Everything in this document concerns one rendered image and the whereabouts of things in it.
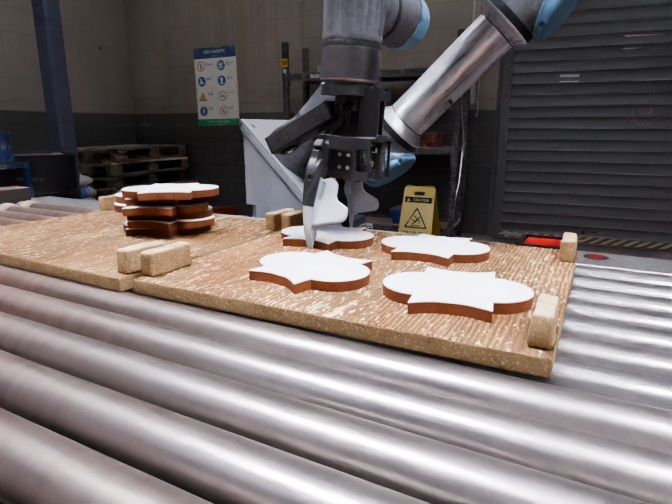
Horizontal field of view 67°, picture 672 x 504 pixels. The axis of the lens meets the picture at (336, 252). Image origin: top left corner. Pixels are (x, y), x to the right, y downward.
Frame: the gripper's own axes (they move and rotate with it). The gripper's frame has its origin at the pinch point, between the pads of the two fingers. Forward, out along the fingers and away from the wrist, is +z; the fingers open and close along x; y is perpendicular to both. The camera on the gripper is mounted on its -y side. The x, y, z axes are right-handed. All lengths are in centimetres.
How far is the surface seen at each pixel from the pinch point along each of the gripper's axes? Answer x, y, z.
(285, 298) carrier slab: -23.4, 8.4, 0.2
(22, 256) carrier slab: -25.1, -28.8, 2.6
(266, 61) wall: 443, -323, -66
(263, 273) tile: -20.0, 3.5, -0.4
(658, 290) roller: 2.2, 40.1, 0.0
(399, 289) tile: -19.3, 18.0, -1.6
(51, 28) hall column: 233, -394, -69
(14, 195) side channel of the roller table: 9, -88, 7
